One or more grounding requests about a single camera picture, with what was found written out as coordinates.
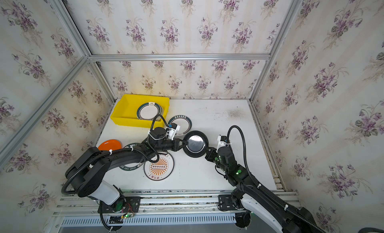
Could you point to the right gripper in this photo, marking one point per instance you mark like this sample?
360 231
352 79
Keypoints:
212 153

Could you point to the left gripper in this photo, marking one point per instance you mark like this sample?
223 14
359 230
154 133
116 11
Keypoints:
177 144

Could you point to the black plate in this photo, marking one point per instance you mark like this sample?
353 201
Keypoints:
197 144

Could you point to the green red ringed plate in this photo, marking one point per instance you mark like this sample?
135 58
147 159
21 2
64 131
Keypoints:
183 122

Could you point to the orange sunburst pattern plate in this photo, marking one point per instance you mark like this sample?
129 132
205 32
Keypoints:
160 170

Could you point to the small green ringed plate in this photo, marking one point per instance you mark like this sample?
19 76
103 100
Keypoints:
148 111

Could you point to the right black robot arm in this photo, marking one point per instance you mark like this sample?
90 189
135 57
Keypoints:
251 196

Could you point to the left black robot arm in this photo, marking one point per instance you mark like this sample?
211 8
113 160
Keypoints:
85 177

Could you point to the yellow plastic bin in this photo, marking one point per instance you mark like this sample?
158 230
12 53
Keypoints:
128 111

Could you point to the large green rimmed plate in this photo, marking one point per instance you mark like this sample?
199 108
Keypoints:
132 166

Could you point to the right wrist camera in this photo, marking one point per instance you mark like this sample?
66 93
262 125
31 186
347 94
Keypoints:
222 142

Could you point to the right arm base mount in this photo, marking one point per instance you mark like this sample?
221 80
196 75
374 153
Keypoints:
231 202

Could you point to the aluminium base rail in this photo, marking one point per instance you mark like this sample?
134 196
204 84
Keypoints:
152 203

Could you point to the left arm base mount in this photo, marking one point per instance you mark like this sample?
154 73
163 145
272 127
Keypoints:
122 205

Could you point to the aluminium frame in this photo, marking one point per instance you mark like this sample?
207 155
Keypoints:
89 59

